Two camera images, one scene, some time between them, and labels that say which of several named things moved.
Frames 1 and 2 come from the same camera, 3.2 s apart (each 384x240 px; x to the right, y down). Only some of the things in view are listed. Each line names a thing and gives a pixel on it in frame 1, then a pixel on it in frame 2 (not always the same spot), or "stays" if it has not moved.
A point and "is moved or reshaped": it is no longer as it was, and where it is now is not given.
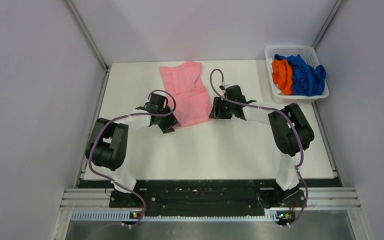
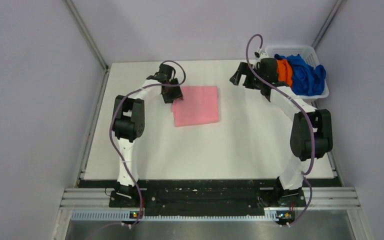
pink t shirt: [184, 83] is moved or reshaped
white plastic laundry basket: [309, 55] stays
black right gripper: [216, 112] -> [241, 70]
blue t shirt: [306, 80] stays
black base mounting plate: [209, 199] stays
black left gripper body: [165, 122] -> [172, 93]
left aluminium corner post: [87, 35] stays
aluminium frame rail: [331, 198] stays
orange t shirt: [282, 76] stays
